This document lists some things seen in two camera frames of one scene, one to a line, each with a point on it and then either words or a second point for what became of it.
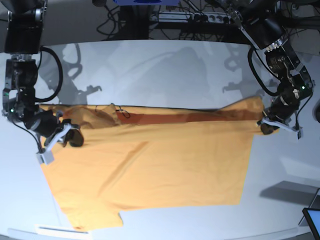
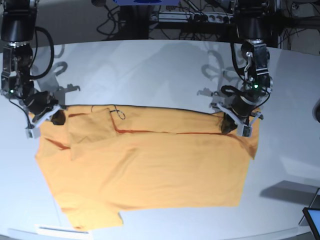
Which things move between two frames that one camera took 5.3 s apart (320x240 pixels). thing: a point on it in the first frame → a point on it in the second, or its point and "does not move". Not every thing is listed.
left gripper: (44, 122) → (39, 102)
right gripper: (283, 106) → (242, 106)
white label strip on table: (58, 229) does not move
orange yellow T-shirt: (139, 157) does not move
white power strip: (200, 17) does not move
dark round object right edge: (316, 111) does not move
